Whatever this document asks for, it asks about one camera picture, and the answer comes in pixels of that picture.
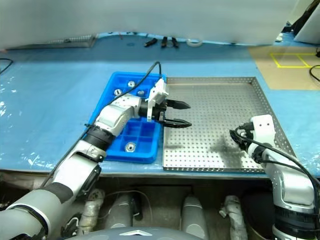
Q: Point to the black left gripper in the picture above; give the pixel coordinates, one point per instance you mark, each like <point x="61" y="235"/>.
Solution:
<point x="160" y="110"/>

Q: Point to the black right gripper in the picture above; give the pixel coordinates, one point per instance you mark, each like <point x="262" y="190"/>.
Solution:
<point x="243" y="135"/>

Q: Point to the silver metal roller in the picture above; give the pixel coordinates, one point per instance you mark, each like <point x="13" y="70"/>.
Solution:
<point x="117" y="92"/>
<point x="131" y="84"/>
<point x="130" y="146"/>
<point x="140" y="93"/>

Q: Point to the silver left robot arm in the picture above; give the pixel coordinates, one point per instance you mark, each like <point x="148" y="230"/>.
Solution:
<point x="112" y="117"/>

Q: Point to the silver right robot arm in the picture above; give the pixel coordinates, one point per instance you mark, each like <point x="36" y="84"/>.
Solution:
<point x="290" y="185"/>

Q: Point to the perforated steel tray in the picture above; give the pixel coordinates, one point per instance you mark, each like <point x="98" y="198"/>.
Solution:
<point x="212" y="112"/>

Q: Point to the blue compartment tray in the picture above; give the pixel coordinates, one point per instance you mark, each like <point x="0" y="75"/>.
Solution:
<point x="132" y="158"/>

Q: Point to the flat perforated metal tray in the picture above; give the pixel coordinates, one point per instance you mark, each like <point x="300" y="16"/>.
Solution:
<point x="75" y="40"/>

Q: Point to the small black tool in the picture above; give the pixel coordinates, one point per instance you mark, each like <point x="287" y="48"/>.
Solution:
<point x="150" y="42"/>
<point x="164" y="42"/>
<point x="175" y="42"/>

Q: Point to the white tape roll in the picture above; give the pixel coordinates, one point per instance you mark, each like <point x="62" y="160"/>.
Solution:
<point x="191" y="43"/>

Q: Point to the white wrapped pipe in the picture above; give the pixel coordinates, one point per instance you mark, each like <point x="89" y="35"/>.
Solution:
<point x="91" y="210"/>
<point x="235" y="217"/>

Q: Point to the white leaning board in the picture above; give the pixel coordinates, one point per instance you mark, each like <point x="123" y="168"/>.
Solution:
<point x="310" y="27"/>

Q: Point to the blue table cover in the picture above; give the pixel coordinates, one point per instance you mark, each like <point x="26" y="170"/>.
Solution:
<point x="50" y="100"/>

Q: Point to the grey domed cover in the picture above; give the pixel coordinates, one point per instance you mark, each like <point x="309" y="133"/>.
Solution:
<point x="125" y="234"/>

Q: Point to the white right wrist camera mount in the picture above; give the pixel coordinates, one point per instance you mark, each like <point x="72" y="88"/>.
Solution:
<point x="262" y="127"/>

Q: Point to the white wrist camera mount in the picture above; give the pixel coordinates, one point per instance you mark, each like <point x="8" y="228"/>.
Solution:
<point x="158" y="93"/>
<point x="262" y="127"/>

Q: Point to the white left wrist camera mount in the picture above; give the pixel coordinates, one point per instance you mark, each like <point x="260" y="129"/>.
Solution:
<point x="158" y="93"/>

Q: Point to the grey rounded post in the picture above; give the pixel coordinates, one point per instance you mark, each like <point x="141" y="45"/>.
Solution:
<point x="195" y="215"/>
<point x="121" y="212"/>

